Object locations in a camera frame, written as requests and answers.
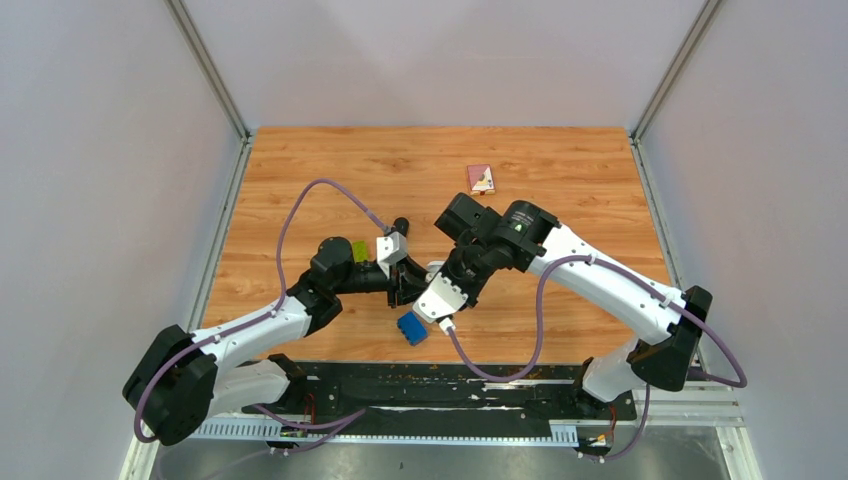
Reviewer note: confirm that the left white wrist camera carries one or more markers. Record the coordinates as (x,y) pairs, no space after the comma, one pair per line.
(391,248)

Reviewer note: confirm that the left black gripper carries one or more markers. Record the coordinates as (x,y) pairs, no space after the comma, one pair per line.
(405,282)

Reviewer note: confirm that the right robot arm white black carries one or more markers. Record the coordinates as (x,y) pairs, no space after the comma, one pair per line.
(663,319)

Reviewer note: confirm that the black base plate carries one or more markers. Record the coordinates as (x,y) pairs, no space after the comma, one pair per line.
(439,399)

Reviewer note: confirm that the red white card box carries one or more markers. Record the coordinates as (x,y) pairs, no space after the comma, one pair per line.
(480,179)

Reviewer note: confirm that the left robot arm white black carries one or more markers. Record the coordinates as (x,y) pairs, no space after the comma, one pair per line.
(184,378)

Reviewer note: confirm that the black earbud case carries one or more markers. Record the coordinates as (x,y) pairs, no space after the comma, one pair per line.
(401,225)

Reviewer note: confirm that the white earbud charging case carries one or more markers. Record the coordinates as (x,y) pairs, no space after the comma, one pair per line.
(432,269)

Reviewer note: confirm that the blue toy brick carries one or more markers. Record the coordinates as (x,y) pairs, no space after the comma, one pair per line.
(412,329)

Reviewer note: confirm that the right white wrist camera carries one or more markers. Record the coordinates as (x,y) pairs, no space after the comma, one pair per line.
(441,298)

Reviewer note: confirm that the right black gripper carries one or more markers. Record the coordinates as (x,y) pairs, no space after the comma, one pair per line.
(471,291)

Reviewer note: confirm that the slotted white cable duct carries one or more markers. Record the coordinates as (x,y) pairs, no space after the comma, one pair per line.
(267,430)

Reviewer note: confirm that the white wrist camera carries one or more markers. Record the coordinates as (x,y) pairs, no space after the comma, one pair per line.
(441,298)
(391,248)

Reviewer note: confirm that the orange green toy block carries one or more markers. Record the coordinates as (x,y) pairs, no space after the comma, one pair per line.
(360,251)

